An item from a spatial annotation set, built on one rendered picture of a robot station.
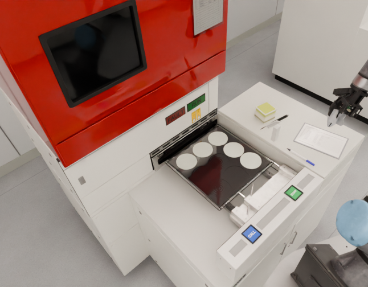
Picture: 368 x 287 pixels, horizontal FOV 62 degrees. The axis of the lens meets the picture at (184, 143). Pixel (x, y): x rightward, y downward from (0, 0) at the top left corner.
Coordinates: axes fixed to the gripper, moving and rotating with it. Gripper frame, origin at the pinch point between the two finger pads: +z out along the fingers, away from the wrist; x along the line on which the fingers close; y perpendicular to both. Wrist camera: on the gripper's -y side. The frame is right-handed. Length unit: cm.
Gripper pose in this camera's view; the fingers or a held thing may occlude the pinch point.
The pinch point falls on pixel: (328, 123)
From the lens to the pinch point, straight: 151.5
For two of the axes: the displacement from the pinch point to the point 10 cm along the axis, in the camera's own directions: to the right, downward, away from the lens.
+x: 9.5, 2.5, 1.9
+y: 0.1, 5.9, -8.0
